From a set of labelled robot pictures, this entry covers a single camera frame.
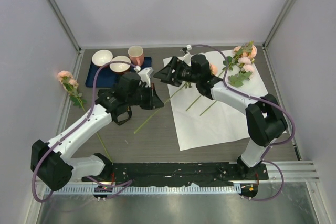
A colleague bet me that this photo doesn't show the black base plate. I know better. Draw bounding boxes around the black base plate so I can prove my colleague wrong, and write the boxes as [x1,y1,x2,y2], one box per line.
[92,162,269,187]

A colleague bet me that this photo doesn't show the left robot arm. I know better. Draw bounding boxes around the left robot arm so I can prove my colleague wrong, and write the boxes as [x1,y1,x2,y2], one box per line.
[31,68,164,191]

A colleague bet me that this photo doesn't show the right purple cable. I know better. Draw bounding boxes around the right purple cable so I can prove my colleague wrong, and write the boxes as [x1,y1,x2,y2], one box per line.
[189,44,297,203]

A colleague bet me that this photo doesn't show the purple cable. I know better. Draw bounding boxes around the purple cable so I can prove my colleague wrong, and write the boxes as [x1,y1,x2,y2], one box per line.
[189,44,297,203]
[31,61,140,204]

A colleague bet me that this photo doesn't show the white slotted cable duct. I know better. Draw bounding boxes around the white slotted cable duct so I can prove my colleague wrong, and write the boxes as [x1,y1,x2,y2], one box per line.
[53,183,241,195]

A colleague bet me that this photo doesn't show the aluminium frame rail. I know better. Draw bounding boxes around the aluminium frame rail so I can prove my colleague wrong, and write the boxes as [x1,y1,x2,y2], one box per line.
[37,156,318,190]

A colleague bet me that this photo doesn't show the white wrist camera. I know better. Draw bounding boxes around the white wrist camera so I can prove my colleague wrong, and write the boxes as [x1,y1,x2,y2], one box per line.
[181,45,192,65]
[134,66,154,87]

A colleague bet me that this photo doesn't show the white bowl orange outside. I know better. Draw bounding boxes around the white bowl orange outside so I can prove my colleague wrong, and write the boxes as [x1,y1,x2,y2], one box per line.
[91,50,113,67]

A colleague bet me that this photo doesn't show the blue tray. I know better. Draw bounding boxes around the blue tray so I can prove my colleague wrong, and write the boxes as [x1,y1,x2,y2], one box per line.
[85,56,153,89]

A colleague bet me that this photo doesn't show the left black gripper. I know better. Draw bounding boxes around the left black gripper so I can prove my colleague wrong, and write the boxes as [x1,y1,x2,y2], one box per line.
[127,82,164,110]

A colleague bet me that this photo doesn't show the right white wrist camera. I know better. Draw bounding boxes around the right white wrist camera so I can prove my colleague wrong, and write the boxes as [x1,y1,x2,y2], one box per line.
[181,45,192,65]

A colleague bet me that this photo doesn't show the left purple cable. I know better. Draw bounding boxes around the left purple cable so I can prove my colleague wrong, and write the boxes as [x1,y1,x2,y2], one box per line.
[31,61,140,204]

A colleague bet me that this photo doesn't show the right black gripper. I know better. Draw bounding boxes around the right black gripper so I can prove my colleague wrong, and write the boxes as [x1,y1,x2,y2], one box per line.
[155,56,201,87]

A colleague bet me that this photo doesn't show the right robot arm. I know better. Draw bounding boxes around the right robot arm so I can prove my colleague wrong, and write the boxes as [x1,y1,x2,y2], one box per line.
[154,54,288,179]

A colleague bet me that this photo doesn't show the pink mug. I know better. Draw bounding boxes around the pink mug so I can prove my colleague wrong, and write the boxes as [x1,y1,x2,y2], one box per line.
[128,46,144,66]

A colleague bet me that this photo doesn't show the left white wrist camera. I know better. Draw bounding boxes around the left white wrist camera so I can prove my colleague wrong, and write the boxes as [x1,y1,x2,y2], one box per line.
[134,66,154,87]

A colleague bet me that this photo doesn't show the black ribbon gold letters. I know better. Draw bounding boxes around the black ribbon gold letters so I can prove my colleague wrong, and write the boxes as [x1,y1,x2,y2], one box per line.
[95,88,132,126]

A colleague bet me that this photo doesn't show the pink fake flower stem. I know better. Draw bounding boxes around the pink fake flower stem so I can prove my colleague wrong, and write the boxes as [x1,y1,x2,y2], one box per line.
[57,70,87,112]

